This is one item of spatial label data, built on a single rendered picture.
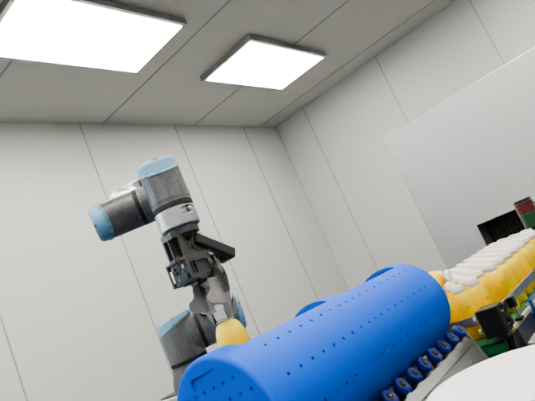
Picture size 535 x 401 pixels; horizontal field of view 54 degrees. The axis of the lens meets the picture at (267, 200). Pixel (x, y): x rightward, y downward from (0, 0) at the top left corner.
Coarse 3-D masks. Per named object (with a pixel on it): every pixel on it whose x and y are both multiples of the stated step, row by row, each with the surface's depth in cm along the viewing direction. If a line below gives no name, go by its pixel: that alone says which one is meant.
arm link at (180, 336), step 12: (168, 324) 200; (180, 324) 201; (192, 324) 202; (168, 336) 200; (180, 336) 200; (192, 336) 200; (204, 336) 201; (168, 348) 200; (180, 348) 199; (192, 348) 200; (204, 348) 204; (168, 360) 204; (180, 360) 198
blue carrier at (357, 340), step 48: (384, 288) 143; (432, 288) 156; (288, 336) 109; (336, 336) 115; (384, 336) 126; (432, 336) 148; (192, 384) 105; (240, 384) 96; (288, 384) 97; (336, 384) 106; (384, 384) 124
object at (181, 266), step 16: (192, 224) 112; (176, 240) 112; (192, 240) 113; (176, 256) 110; (192, 256) 108; (208, 256) 112; (176, 272) 109; (192, 272) 106; (208, 272) 110; (176, 288) 110
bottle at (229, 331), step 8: (224, 320) 110; (232, 320) 111; (224, 328) 109; (232, 328) 109; (240, 328) 110; (216, 336) 111; (224, 336) 109; (232, 336) 108; (240, 336) 109; (224, 344) 108; (232, 344) 108; (240, 344) 108
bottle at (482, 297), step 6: (468, 288) 178; (474, 288) 176; (480, 288) 175; (474, 294) 175; (480, 294) 174; (486, 294) 175; (474, 300) 175; (480, 300) 174; (486, 300) 174; (492, 300) 176; (480, 306) 174
